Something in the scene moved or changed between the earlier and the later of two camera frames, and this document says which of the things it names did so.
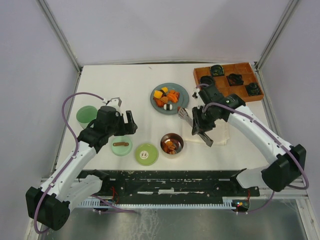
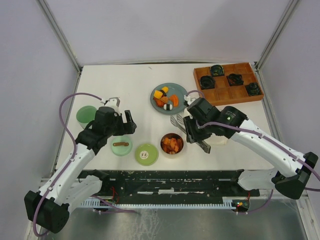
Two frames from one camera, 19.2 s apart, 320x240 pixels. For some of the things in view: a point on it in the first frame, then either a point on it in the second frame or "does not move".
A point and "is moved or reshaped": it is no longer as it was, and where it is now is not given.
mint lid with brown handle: (121, 146) does not move
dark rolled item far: (217, 70) does not move
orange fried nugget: (169, 143) is moved or reshaped
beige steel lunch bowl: (171, 143) does not move
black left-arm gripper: (129, 128) does not move
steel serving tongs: (183, 114) is moved or reshaped
